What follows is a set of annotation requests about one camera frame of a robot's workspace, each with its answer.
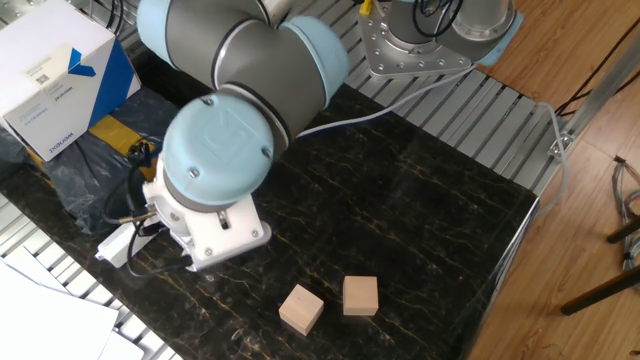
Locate white power strip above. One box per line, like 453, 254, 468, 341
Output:
94, 221, 162, 269

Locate wooden cube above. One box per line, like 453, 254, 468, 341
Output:
278, 283, 325, 336
342, 275, 380, 317

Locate silver robot mounting plate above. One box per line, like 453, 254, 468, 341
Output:
357, 0, 476, 80

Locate black wrapped package yellow tape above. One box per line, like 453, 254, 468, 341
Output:
0, 87, 179, 236

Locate white and blue cardboard box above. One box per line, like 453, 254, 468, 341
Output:
0, 0, 142, 163

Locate dark brown wooden stand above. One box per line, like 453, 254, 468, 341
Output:
559, 214, 640, 317

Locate white paper sheets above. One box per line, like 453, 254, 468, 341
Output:
0, 247, 184, 360

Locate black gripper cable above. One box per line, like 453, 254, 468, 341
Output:
101, 138, 157, 226

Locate black looped base cable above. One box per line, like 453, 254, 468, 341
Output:
411, 0, 462, 39

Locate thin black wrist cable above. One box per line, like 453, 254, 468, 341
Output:
125, 222, 195, 278

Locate aluminium frame post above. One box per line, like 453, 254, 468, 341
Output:
547, 43, 640, 160

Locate thin black floor cables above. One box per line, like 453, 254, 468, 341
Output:
553, 14, 640, 117

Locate grey wire bundle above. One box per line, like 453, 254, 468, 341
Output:
612, 154, 640, 274

